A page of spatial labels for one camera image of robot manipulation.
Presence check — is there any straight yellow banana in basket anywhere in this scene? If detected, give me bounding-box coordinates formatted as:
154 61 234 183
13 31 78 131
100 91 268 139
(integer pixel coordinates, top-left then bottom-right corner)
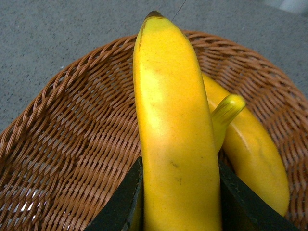
203 75 290 216

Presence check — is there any curved yellow banana in basket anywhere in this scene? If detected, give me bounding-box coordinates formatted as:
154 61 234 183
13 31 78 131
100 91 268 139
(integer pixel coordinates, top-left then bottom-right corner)
211 94 246 152

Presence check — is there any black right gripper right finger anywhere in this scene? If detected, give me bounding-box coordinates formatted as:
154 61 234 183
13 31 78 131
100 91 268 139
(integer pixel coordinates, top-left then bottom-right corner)
219 161 298 231

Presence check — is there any brown wicker basket right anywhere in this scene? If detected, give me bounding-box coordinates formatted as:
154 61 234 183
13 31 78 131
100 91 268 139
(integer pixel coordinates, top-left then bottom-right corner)
0 31 308 231

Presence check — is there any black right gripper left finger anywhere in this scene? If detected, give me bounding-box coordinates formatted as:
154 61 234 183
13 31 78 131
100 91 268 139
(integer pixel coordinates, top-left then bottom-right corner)
85 157 143 231

